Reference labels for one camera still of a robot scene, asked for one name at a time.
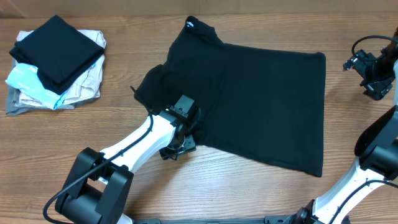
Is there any black polo shirt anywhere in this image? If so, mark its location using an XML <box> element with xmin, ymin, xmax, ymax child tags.
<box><xmin>136</xmin><ymin>16</ymin><xmax>326</xmax><ymax>177</ymax></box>

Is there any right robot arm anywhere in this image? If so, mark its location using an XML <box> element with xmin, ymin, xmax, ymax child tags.
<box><xmin>264</xmin><ymin>34</ymin><xmax>397</xmax><ymax>224</ymax></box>

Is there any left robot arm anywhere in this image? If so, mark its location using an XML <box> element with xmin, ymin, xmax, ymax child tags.
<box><xmin>55</xmin><ymin>95</ymin><xmax>200</xmax><ymax>224</ymax></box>

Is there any folded beige garment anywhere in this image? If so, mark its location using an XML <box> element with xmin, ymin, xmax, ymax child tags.
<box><xmin>17</xmin><ymin>29</ymin><xmax>106</xmax><ymax>109</ymax></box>

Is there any folded black garment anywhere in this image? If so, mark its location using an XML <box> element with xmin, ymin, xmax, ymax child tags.
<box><xmin>9</xmin><ymin>15</ymin><xmax>104</xmax><ymax>95</ymax></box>

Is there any folded light blue garment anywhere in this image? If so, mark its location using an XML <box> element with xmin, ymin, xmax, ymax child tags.
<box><xmin>6</xmin><ymin>63</ymin><xmax>65</xmax><ymax>110</ymax></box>

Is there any folded grey garment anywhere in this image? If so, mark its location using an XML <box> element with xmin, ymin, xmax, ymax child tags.
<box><xmin>5</xmin><ymin>58</ymin><xmax>100</xmax><ymax>116</ymax></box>

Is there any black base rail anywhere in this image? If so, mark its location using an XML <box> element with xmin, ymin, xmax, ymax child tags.
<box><xmin>133</xmin><ymin>215</ymin><xmax>295</xmax><ymax>224</ymax></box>

